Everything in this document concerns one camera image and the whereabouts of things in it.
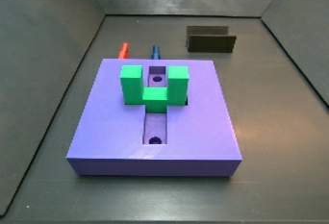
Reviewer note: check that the red peg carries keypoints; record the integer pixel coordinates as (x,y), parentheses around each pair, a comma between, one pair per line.
(123,51)

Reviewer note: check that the green U-shaped block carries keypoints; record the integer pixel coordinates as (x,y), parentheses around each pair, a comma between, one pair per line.
(156,98)

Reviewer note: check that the blue peg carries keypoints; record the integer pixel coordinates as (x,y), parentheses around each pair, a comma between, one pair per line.
(155,55)

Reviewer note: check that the purple base board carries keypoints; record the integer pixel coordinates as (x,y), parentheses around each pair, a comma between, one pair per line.
(188,141)

